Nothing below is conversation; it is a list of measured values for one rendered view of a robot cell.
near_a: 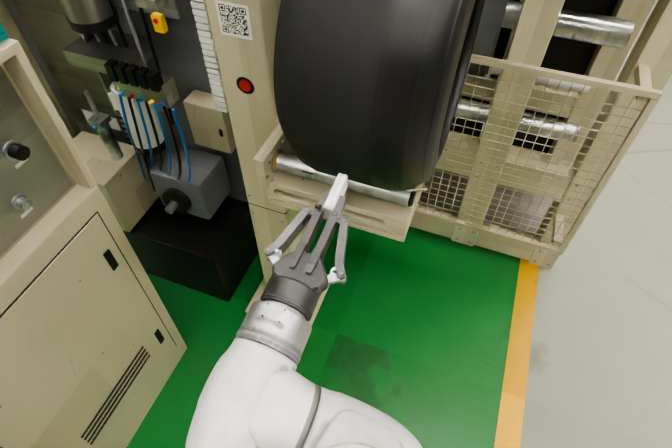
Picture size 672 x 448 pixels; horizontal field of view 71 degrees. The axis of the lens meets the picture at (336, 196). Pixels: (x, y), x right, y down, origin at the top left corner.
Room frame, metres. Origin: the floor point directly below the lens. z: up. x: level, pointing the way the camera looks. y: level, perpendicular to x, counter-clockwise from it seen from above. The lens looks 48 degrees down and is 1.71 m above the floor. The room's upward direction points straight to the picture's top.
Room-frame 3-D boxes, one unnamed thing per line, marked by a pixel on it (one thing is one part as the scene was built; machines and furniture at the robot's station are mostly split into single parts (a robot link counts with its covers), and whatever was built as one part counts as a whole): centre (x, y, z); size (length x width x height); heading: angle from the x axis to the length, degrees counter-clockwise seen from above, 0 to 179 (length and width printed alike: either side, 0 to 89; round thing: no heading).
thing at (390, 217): (0.77, -0.01, 0.84); 0.36 x 0.09 x 0.06; 69
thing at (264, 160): (0.97, 0.11, 0.90); 0.40 x 0.03 x 0.10; 159
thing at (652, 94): (1.13, -0.39, 0.65); 0.90 x 0.02 x 0.70; 69
